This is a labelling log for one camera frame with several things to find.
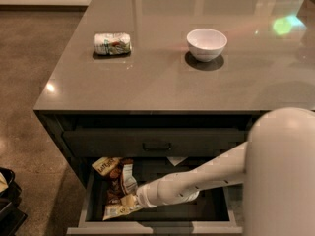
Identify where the white bowl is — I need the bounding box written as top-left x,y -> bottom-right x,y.
186,29 -> 227,62

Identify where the open middle drawer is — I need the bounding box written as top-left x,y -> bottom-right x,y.
67,158 -> 243,236

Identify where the white green crushed can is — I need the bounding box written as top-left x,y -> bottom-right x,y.
94,32 -> 132,56

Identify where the grey counter cabinet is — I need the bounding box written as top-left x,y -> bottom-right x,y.
32,0 -> 315,202

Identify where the white paper tag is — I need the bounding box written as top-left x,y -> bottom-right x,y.
168,157 -> 185,166

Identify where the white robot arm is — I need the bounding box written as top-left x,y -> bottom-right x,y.
132,108 -> 315,236

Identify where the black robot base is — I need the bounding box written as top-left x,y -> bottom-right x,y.
0,167 -> 28,236

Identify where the closed top left drawer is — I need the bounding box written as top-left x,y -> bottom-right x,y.
62,128 -> 245,157

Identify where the brown chip bag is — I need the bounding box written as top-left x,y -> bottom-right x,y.
92,157 -> 141,220

